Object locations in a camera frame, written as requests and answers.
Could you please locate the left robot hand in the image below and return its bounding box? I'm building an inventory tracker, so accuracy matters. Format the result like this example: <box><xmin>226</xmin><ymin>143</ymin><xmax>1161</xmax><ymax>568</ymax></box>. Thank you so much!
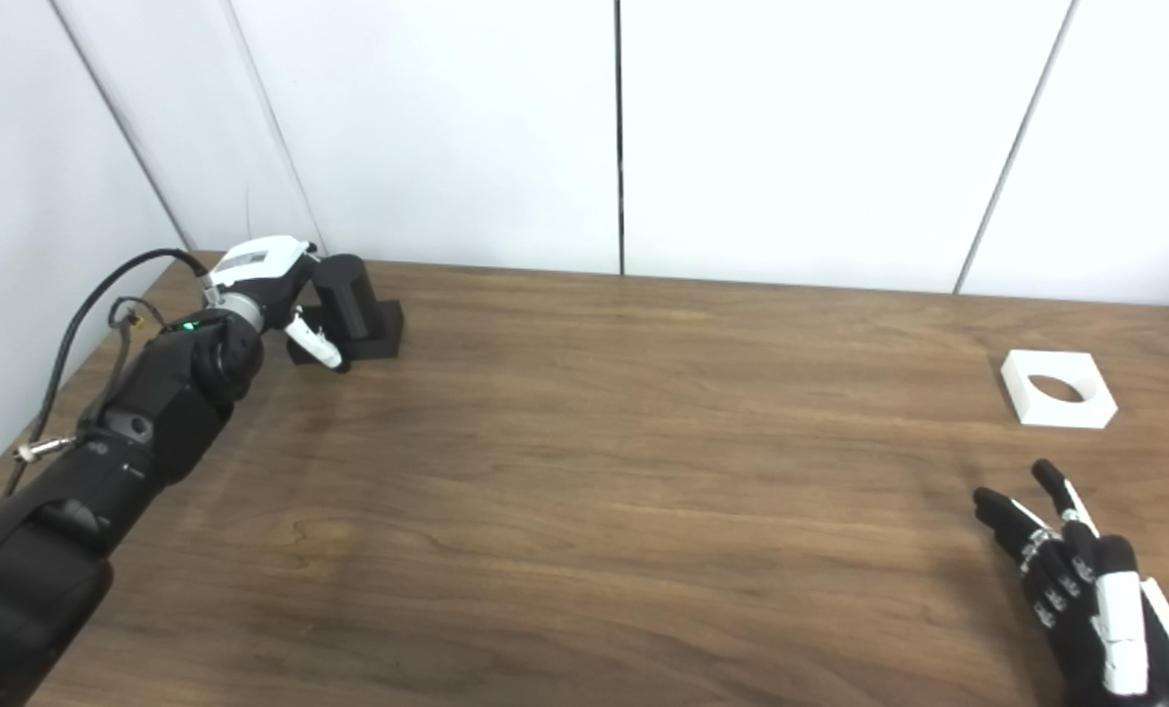
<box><xmin>201</xmin><ymin>237</ymin><xmax>351</xmax><ymax>374</ymax></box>

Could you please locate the white square piece with hole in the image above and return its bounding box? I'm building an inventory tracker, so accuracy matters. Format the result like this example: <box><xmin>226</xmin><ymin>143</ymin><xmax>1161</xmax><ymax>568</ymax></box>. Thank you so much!
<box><xmin>999</xmin><ymin>350</ymin><xmax>1119</xmax><ymax>430</ymax></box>

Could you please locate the black peg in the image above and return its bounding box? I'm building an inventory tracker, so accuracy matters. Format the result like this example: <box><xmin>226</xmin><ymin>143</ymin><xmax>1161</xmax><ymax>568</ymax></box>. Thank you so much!
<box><xmin>288</xmin><ymin>253</ymin><xmax>405</xmax><ymax>367</ymax></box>

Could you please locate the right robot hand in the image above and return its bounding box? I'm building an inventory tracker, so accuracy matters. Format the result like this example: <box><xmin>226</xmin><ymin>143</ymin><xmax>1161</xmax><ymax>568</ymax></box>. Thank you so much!
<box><xmin>973</xmin><ymin>459</ymin><xmax>1169</xmax><ymax>707</ymax></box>

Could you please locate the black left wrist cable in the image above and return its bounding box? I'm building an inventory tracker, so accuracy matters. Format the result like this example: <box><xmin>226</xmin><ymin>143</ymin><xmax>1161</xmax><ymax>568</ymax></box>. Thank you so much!
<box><xmin>0</xmin><ymin>248</ymin><xmax>214</xmax><ymax>497</ymax></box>

